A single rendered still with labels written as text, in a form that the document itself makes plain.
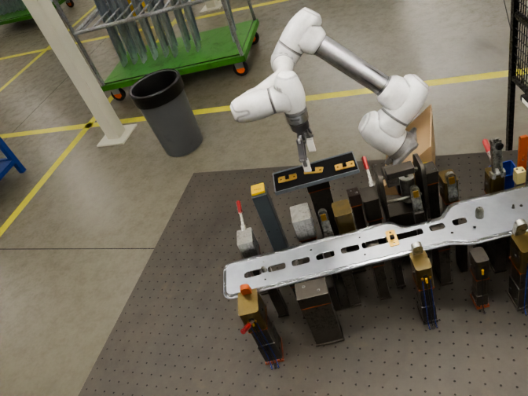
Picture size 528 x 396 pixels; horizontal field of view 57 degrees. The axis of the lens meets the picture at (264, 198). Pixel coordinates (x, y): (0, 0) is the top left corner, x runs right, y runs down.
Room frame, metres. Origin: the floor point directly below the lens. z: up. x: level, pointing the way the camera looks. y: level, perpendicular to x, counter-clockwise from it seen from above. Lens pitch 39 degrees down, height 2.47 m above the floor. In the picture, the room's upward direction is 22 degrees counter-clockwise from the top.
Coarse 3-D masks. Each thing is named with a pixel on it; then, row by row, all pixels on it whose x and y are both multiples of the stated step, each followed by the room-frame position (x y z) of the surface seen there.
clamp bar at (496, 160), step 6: (498, 138) 1.34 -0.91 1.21; (492, 144) 1.33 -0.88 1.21; (498, 144) 1.31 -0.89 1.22; (492, 150) 1.33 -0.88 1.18; (498, 150) 1.33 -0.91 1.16; (492, 156) 1.33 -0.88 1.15; (498, 156) 1.33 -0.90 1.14; (492, 162) 1.33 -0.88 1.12; (498, 162) 1.33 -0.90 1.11; (492, 168) 1.33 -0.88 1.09
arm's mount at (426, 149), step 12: (420, 120) 1.97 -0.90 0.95; (432, 120) 1.96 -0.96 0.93; (420, 132) 1.88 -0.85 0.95; (432, 132) 1.88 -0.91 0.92; (420, 144) 1.79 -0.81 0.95; (432, 144) 1.80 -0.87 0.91; (408, 156) 1.81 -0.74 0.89; (420, 156) 1.72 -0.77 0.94; (432, 156) 1.73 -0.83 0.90; (384, 180) 1.86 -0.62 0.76; (396, 192) 1.78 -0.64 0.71
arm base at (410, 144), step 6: (408, 132) 1.91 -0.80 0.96; (414, 132) 1.92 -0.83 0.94; (408, 138) 1.87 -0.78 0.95; (414, 138) 1.86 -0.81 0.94; (402, 144) 1.85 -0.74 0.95; (408, 144) 1.85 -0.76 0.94; (414, 144) 1.82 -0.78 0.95; (402, 150) 1.84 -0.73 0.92; (408, 150) 1.82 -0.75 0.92; (390, 156) 1.88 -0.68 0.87; (396, 156) 1.85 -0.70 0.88; (402, 156) 1.83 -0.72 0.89; (390, 162) 1.91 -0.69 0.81; (396, 162) 1.85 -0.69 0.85
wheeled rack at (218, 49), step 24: (168, 0) 5.70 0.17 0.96; (96, 24) 5.91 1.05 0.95; (240, 24) 6.04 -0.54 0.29; (168, 48) 6.21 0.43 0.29; (192, 48) 5.90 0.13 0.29; (216, 48) 5.61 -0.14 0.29; (240, 48) 5.17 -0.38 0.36; (96, 72) 5.88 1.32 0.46; (120, 72) 6.04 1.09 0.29; (144, 72) 5.75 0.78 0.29; (240, 72) 5.26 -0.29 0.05; (120, 96) 5.88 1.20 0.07
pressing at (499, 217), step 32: (512, 192) 1.25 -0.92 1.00; (384, 224) 1.35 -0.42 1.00; (416, 224) 1.28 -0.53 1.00; (448, 224) 1.22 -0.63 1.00; (480, 224) 1.17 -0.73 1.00; (512, 224) 1.11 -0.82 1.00; (256, 256) 1.45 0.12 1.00; (288, 256) 1.38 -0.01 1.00; (352, 256) 1.25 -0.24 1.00; (384, 256) 1.20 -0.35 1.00; (224, 288) 1.35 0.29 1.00; (256, 288) 1.29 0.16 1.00
